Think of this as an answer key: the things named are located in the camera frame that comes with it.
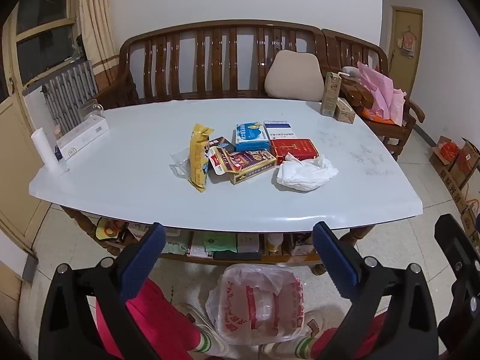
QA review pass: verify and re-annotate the orange seat cushion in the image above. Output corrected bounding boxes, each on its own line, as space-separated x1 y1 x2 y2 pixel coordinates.
362 107 400 124

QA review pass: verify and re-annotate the yellow snack packet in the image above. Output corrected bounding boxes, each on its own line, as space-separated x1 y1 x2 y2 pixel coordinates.
188 123 214 193

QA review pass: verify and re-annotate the purple yellow box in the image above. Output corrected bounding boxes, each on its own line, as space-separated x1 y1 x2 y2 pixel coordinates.
227 149 278 185

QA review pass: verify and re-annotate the long white box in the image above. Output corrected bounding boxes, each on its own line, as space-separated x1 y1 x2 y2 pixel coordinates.
55 115 110 162

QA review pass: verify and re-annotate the white medicine box blue stripe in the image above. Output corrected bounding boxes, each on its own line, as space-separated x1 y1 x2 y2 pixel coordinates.
263 120 297 141

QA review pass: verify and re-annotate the blue white cartoon medicine box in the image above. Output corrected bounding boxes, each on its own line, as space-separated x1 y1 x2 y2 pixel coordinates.
235 121 271 152

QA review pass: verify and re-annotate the clear plastic storage box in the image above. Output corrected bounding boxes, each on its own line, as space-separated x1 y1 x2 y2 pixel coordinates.
292 232 316 256

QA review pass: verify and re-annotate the person's white shoe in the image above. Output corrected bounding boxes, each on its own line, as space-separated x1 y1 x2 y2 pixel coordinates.
262 309 323 357
174 302 230 359

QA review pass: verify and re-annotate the wooden slatted sofa bench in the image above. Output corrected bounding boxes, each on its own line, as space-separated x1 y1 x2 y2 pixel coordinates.
98 20 327 128

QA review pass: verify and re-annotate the clear plastic wrapper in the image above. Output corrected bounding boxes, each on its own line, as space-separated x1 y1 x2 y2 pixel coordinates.
170 148 196 179

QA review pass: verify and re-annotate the wooden armchair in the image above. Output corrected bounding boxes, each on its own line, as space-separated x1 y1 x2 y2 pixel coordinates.
322 29 426 162

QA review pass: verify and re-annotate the pink plastic bag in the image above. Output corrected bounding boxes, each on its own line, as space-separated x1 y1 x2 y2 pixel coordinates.
356 61 407 126

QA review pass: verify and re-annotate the light green wipes packet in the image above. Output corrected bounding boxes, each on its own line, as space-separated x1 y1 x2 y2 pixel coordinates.
161 230 193 256

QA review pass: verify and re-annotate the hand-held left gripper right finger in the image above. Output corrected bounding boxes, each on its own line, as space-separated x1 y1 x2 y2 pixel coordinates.
312 221 439 360

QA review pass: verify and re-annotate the yellow orange packet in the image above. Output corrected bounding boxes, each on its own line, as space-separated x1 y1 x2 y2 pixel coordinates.
95 217 126 242

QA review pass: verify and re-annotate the black flat box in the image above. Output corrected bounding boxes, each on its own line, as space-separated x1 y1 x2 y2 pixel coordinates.
212 250 263 261

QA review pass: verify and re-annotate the window with beige frame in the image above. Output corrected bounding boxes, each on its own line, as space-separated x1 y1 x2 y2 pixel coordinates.
0 0 83 98

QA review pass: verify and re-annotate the grey radiator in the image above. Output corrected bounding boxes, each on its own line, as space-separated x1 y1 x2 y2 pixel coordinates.
41 60 99 136

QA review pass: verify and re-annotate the white pill bottle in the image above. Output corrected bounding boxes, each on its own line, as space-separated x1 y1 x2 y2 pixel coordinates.
265 233 285 256

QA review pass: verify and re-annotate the red box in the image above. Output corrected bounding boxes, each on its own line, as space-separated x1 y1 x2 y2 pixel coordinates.
269 138 320 166

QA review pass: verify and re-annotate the person's right leg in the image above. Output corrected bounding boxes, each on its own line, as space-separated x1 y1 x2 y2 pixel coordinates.
294 311 391 360

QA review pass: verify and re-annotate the beige patterned curtain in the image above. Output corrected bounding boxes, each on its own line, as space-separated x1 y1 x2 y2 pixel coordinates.
73 0 121 68

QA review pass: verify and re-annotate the small beige carton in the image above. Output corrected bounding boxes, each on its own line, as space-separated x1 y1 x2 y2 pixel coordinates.
334 97 356 124

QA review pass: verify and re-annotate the red white foil packet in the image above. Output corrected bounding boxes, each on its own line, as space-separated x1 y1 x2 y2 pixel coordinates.
209 147 244 175

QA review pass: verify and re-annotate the white paper roll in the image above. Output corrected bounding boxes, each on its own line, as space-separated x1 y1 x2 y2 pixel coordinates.
31 127 70 175

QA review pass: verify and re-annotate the beige back cushion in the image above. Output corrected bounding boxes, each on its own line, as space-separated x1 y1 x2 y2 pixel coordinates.
264 50 325 102

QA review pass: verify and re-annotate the beige door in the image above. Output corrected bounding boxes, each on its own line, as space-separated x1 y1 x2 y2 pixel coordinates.
388 5 424 83

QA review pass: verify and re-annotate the tall green white milk carton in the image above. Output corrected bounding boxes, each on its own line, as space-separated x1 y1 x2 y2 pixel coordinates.
320 72 341 117

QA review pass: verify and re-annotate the small black box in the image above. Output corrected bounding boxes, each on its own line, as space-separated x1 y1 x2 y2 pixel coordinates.
207 136 236 158

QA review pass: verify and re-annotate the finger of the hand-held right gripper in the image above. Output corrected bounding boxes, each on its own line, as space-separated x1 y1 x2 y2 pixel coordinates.
434 214 480 342

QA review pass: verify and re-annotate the person's left white shoe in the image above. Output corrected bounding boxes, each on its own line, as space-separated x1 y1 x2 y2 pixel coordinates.
174 302 230 359

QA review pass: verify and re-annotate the white red printed plastic bag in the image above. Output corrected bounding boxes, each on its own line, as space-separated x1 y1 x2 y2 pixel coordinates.
205 263 312 346

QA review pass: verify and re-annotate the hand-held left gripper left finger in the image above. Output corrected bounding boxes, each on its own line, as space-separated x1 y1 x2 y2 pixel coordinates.
38 222 167 360

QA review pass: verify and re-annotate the person's right white shoe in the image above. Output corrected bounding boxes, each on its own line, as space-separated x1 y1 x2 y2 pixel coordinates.
262 309 323 357

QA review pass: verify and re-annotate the row of cardboard boxes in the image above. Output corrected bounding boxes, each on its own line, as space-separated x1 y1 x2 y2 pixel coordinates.
429 135 480 233

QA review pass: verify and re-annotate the hanging door ornament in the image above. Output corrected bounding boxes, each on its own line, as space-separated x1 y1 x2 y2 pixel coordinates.
398 26 417 60

